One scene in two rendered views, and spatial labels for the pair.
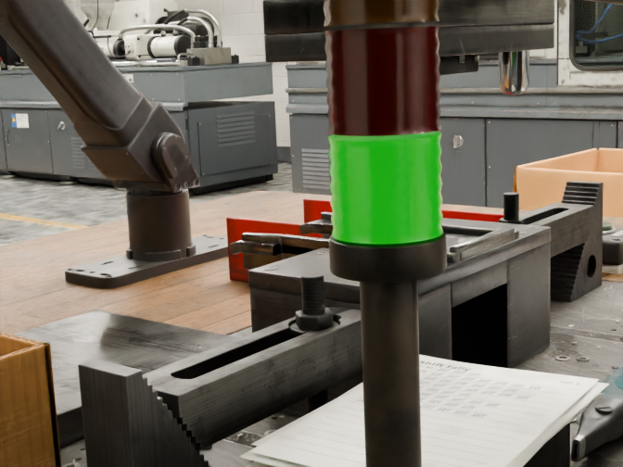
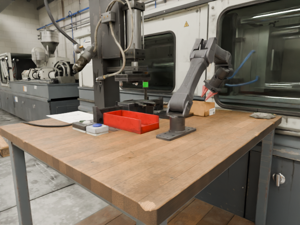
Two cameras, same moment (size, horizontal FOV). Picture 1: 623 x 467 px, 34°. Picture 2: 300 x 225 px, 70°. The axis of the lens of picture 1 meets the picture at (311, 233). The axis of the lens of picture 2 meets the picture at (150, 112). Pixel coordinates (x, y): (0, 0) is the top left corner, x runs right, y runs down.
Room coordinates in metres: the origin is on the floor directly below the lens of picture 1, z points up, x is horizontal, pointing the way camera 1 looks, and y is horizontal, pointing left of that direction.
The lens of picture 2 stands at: (1.85, 0.09, 1.15)
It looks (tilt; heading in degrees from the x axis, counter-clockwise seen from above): 10 degrees down; 183
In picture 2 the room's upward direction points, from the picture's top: 1 degrees counter-clockwise
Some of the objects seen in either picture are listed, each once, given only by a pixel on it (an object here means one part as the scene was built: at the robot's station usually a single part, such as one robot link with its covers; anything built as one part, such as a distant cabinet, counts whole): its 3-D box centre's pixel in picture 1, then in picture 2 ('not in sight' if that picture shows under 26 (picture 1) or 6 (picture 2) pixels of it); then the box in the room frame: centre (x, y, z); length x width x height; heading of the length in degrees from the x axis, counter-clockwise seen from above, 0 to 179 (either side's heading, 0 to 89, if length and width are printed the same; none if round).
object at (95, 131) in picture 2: not in sight; (97, 132); (0.99, -0.18, 0.90); 0.07 x 0.07 x 0.06; 52
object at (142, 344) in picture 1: (78, 368); (173, 114); (0.64, 0.16, 0.91); 0.17 x 0.16 x 0.02; 142
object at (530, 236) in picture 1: (410, 254); (135, 102); (0.63, -0.06, 0.98); 0.20 x 0.10 x 0.01; 142
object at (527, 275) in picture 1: (412, 319); (135, 109); (0.63, -0.06, 0.94); 0.20 x 0.10 x 0.07; 142
